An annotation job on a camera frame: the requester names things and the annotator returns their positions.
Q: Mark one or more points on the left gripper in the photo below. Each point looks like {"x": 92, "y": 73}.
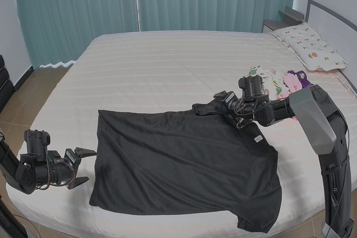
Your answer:
{"x": 60, "y": 172}

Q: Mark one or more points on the purple garment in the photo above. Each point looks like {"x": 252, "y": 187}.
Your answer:
{"x": 304, "y": 80}

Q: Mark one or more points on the pink garment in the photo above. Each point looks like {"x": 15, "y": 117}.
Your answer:
{"x": 291, "y": 83}

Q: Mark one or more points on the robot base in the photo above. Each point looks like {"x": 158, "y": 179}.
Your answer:
{"x": 325, "y": 232}

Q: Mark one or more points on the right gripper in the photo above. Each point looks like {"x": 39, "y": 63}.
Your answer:
{"x": 230, "y": 104}

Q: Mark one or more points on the grey bedside table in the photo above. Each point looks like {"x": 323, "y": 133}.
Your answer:
{"x": 279, "y": 23}

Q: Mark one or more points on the bed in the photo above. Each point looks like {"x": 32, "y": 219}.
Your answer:
{"x": 167, "y": 69}

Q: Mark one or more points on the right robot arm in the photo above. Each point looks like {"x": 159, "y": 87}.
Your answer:
{"x": 312, "y": 119}

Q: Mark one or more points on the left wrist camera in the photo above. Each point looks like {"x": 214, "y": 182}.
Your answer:
{"x": 53, "y": 155}

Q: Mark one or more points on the black T-shirt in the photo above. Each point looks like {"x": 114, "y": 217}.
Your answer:
{"x": 181, "y": 161}

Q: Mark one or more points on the white printed pyjama top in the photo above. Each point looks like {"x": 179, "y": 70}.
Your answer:
{"x": 270, "y": 78}

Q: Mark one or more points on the white printed pillow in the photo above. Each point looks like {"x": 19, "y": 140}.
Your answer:
{"x": 309, "y": 44}

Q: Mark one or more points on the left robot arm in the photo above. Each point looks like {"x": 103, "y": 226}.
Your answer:
{"x": 28, "y": 175}

